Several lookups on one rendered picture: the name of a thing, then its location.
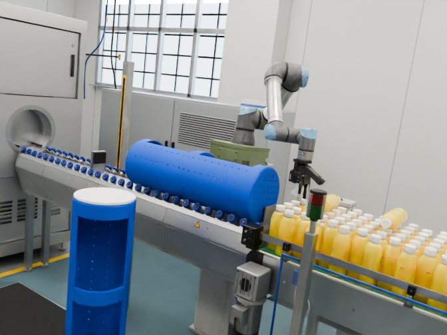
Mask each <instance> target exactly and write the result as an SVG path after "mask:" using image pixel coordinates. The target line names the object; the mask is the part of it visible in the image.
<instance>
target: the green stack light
mask: <svg viewBox="0 0 447 335"><path fill-rule="evenodd" d="M324 212H325V206H315V205H311V204H309V203H307V210H306V214H305V216H306V217H308V218H310V219H316V220H322V219H323V217H324Z"/></svg>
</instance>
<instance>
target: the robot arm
mask: <svg viewBox="0 0 447 335"><path fill-rule="evenodd" d="M308 79H309V70H308V68H307V67H306V66H303V65H301V64H293V63H290V62H284V61H278V62H275V63H273V64H272V65H270V66H269V68H268V69H267V70H266V72H265V75H264V85H265V86H266V93H267V107H266V108H265V109H264V110H263V111H259V110H258V108H240V109H239V112H238V115H237V124H236V128H235V132H234V134H233V137H232V139H231V143H235V144H241V145H246V146H255V138H254V130H255V129H257V130H263V136H264V138H265V139H267V140H272V141H278V142H287V143H291V144H299V148H298V154H297V158H293V161H294V162H295V163H294V168H293V170H291V171H290V174H289V181H291V182H292V183H298V184H297V185H296V188H295V189H292V190H291V194H292V195H294V196H295V197H297V200H298V201H299V202H301V200H302V197H303V199H306V198H307V195H308V192H309V188H310V184H311V178H312V179H313V180H314V181H315V182H316V183H317V184H318V185H323V184H324V183H325V180H324V179H323V178H322V177H321V176H320V175H319V174H318V173H317V172H316V171H315V170H314V169H313V168H312V167H311V166H308V164H311V163H312V160H313V154H314V149H315V141H316V138H317V129H315V128H308V127H302V128H301V129H299V128H296V129H295V128H288V127H283V113H282V111H283V109H284V107H285V106H286V104H287V103H288V101H289V99H290V98H291V96H292V95H293V93H294V92H297V91H298V90H299V89H300V87H301V88H305V87H306V85H307V83H308ZM290 176H291V179H290Z"/></svg>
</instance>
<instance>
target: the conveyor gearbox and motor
mask: <svg viewBox="0 0 447 335"><path fill-rule="evenodd" d="M270 278H271V269H269V268H267V267H264V266H262V265H259V264H257V263H254V262H251V261H250V262H248V263H245V264H243V265H241V266H239V267H237V269H236V275H235V284H234V290H233V292H234V297H235V299H236V303H235V305H233V306H232V307H231V315H230V321H229V322H230V323H232V324H233V331H232V335H258V334H259V329H260V324H261V315H262V310H263V304H264V303H265V302H266V301H267V295H268V291H269V283H270Z"/></svg>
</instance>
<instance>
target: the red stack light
mask: <svg viewBox="0 0 447 335"><path fill-rule="evenodd" d="M326 200H327V195H315V194H313V193H311V192H309V197H308V203H309V204H311V205H315V206H325V205H326Z"/></svg>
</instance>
